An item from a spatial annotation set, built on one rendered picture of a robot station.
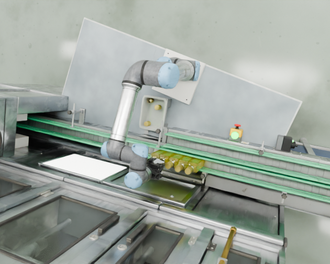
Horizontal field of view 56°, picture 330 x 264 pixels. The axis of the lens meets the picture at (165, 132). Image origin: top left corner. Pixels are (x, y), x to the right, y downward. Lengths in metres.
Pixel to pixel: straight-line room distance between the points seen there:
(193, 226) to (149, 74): 0.71
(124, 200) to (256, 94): 1.01
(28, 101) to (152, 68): 1.01
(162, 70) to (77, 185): 0.76
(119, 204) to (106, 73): 1.07
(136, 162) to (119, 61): 1.05
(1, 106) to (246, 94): 1.45
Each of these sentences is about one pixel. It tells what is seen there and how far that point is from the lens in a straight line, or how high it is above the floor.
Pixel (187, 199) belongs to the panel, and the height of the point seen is 1.24.
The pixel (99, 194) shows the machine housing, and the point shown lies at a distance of 1.63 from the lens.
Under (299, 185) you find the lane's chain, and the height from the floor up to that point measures 0.88.
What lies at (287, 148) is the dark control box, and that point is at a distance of 1.92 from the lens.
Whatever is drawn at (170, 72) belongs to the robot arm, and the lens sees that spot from 1.41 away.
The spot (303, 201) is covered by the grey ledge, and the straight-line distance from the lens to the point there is 1.95.
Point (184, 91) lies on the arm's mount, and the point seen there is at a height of 0.78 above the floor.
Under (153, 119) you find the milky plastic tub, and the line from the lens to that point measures 2.13.
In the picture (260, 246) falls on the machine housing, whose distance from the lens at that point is 1.45.
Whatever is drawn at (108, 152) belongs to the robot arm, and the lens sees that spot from 1.44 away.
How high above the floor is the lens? 2.73
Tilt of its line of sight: 69 degrees down
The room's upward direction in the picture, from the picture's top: 108 degrees counter-clockwise
